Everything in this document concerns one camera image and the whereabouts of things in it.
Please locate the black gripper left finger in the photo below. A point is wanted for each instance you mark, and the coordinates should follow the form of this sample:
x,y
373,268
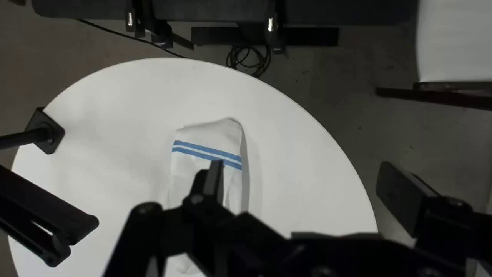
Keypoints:
x,y
204,225

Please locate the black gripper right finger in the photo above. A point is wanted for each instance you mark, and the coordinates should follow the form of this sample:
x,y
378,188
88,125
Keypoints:
x,y
409,200

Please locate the white cloth with blue stripes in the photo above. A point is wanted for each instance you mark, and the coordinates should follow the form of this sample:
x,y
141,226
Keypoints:
x,y
204,136

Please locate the black clamp-on pole stand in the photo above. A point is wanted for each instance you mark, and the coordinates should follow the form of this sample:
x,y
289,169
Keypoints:
x,y
46,216

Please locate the dark brown beam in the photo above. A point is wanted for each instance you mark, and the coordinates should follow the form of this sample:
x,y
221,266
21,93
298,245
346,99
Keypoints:
x,y
435,96

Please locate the white flat board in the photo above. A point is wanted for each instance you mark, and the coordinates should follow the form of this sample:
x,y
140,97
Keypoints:
x,y
455,40

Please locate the black flat bar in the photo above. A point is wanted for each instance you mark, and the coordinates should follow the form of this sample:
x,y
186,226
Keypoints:
x,y
307,36

